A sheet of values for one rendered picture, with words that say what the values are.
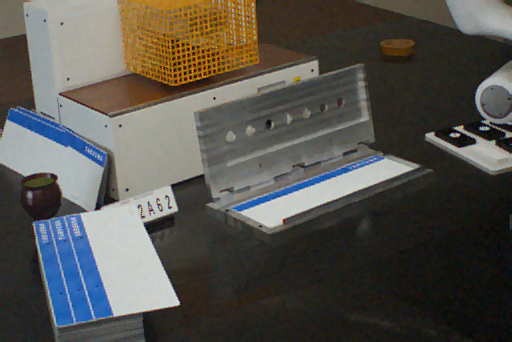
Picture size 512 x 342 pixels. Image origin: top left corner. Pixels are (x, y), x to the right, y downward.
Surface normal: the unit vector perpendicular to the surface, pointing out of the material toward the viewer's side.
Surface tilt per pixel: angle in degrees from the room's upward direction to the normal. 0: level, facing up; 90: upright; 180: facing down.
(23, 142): 63
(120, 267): 0
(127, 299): 0
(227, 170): 81
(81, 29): 90
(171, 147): 90
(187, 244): 0
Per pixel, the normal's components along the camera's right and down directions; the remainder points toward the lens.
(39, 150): -0.70, -0.17
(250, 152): 0.61, 0.11
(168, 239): -0.05, -0.93
